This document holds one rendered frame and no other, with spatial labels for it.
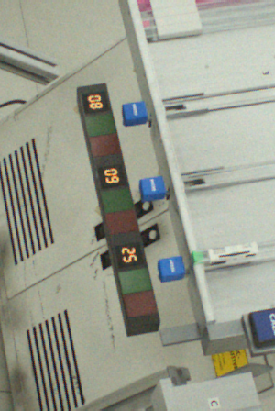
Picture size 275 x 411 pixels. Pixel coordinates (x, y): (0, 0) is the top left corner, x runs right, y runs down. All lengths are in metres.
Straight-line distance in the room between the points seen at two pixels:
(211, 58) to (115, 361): 0.58
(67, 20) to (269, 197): 1.47
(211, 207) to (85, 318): 0.56
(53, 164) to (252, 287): 0.74
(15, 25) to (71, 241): 0.82
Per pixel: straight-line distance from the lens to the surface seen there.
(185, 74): 1.48
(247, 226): 1.39
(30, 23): 2.68
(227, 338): 1.33
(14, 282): 2.04
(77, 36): 2.80
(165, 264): 1.34
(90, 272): 1.90
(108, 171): 1.42
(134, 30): 1.50
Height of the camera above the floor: 1.43
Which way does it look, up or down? 33 degrees down
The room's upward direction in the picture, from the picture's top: 60 degrees clockwise
